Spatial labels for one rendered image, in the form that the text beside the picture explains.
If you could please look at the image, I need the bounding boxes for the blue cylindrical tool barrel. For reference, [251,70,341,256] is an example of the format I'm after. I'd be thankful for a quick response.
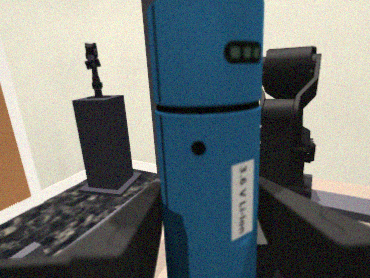
[147,0,265,278]

